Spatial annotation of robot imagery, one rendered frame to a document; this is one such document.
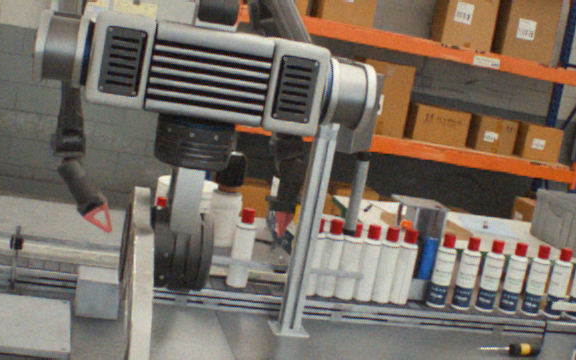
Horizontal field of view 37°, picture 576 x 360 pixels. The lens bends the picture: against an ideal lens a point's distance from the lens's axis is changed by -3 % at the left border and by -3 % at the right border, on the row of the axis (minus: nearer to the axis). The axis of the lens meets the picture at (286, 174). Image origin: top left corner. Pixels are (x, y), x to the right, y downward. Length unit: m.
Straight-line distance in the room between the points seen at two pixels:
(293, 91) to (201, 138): 0.17
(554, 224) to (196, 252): 2.78
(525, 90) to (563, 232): 3.42
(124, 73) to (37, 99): 5.13
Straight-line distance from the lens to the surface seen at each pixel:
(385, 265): 2.35
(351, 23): 6.00
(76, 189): 2.15
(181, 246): 1.52
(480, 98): 7.20
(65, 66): 1.48
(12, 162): 6.68
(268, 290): 2.31
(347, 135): 2.07
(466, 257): 2.45
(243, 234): 2.23
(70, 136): 2.13
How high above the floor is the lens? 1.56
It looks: 10 degrees down
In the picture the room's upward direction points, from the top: 11 degrees clockwise
